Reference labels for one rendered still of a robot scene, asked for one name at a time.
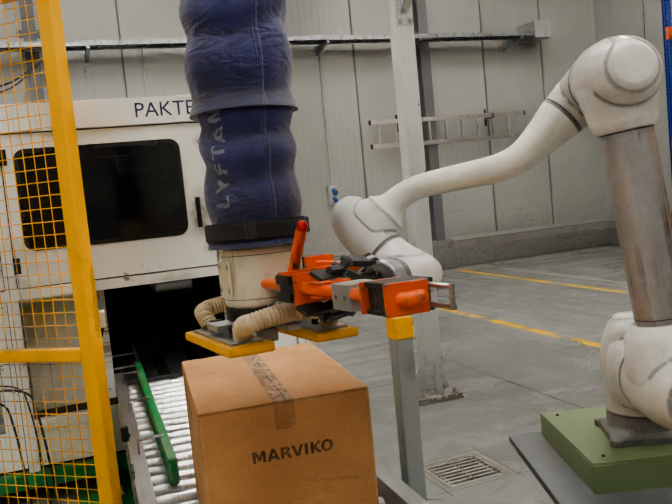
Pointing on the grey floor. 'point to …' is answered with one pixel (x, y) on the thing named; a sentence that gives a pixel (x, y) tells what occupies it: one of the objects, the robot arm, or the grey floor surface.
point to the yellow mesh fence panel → (102, 431)
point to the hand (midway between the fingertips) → (318, 292)
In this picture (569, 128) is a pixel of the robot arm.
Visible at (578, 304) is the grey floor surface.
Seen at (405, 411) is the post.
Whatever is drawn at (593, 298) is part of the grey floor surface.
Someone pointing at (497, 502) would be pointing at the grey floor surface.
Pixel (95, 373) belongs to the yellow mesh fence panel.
